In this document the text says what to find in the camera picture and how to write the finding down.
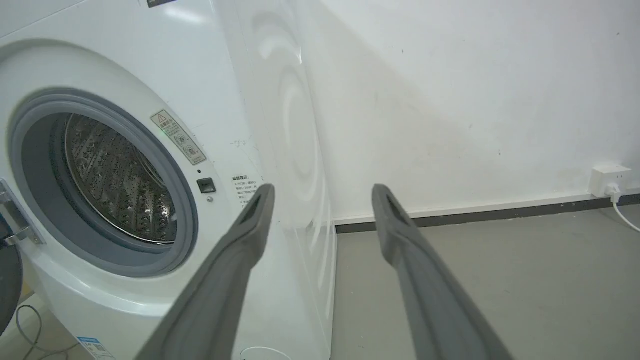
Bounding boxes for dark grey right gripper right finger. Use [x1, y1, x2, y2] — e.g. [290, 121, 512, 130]
[371, 184, 514, 360]

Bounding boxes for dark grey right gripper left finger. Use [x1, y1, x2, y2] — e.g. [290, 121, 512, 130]
[136, 183, 276, 360]

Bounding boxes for white front-load washing machine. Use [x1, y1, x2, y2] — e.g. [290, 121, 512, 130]
[0, 0, 338, 360]

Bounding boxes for washing machine door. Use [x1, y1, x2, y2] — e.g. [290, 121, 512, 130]
[0, 179, 45, 337]

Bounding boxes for black skirting strip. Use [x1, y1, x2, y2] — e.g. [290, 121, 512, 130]
[335, 193, 640, 235]

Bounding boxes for thin grey floor cable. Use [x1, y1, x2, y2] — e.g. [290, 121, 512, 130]
[15, 304, 81, 360]

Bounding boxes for white power plug cable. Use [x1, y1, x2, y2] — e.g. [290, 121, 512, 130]
[605, 183, 640, 234]

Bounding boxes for white wall power socket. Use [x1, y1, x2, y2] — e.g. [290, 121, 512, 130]
[588, 163, 632, 199]

